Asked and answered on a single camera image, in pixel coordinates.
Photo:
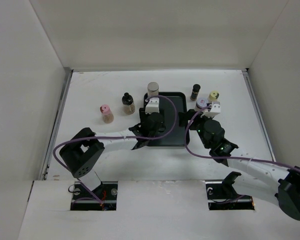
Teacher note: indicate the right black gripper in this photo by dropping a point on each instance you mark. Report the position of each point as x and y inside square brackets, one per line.
[184, 117]

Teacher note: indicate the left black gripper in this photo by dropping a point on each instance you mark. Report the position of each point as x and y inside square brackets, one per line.
[143, 115]

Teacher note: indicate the black lid bottle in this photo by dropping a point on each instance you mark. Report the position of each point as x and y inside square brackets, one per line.
[128, 103]

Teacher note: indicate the silver lid grain bottle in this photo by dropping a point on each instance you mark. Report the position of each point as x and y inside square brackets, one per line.
[152, 89]

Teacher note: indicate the pink cap spice bottle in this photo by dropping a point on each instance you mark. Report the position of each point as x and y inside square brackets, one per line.
[106, 113]

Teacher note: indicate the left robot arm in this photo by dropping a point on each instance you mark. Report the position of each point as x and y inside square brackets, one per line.
[81, 153]

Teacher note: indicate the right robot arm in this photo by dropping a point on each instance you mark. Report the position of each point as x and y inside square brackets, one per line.
[274, 182]

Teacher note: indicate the white lid sauce jar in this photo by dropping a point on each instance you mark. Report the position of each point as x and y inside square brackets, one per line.
[201, 104]

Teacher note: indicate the black rectangular tray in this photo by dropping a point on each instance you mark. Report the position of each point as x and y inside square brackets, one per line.
[176, 138]

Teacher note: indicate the black cap spice jar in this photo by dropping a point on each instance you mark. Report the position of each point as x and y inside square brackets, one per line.
[195, 91]

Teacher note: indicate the yellow cap spice bottle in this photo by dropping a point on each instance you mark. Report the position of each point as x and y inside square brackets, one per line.
[213, 96]

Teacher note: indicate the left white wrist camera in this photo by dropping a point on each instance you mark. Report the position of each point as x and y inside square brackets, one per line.
[152, 105]

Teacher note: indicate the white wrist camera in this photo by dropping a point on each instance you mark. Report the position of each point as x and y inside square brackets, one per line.
[152, 105]
[214, 110]

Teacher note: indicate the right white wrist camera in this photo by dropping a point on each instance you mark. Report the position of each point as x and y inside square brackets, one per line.
[214, 110]

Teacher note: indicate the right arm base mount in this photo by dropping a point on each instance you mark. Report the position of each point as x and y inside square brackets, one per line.
[221, 195]

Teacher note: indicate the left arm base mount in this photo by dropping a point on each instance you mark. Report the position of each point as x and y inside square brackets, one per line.
[92, 194]

